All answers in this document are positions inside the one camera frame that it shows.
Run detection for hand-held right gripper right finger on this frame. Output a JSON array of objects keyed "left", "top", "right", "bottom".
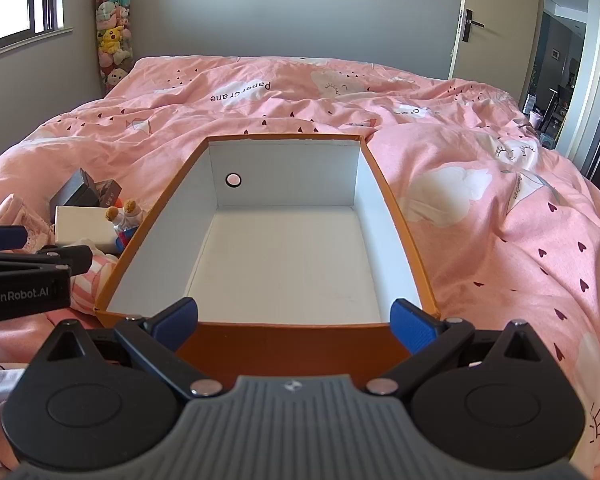
[{"left": 366, "top": 298, "right": 556, "bottom": 401}]

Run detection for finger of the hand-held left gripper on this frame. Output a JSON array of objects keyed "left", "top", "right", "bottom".
[
  {"left": 0, "top": 225, "right": 29, "bottom": 251},
  {"left": 36, "top": 244, "right": 94, "bottom": 277}
]

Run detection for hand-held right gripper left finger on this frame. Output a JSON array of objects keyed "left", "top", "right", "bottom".
[{"left": 32, "top": 297, "right": 221, "bottom": 401}]

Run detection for white bunny plush striped body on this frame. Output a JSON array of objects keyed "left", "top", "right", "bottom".
[{"left": 62, "top": 242, "right": 121, "bottom": 317}]

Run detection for white rectangular box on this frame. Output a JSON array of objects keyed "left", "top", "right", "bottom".
[{"left": 55, "top": 204, "right": 119, "bottom": 249}]

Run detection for black box with gold print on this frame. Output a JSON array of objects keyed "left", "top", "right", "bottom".
[{"left": 50, "top": 168, "right": 101, "bottom": 207}]

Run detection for dark patterned box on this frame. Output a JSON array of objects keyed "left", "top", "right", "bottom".
[{"left": 95, "top": 180, "right": 124, "bottom": 207}]

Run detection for orange cardboard box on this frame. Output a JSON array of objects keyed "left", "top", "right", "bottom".
[{"left": 94, "top": 132, "right": 441, "bottom": 387}]

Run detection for pink printed blanket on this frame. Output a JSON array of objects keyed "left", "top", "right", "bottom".
[{"left": 0, "top": 55, "right": 600, "bottom": 480}]

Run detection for clear tube of plush toys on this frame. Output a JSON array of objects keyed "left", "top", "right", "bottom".
[{"left": 92, "top": 0, "right": 134, "bottom": 94}]

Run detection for white door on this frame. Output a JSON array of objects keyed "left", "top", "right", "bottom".
[{"left": 449, "top": 0, "right": 547, "bottom": 107}]

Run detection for black door handle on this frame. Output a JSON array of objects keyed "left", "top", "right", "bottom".
[{"left": 460, "top": 8, "right": 486, "bottom": 42}]

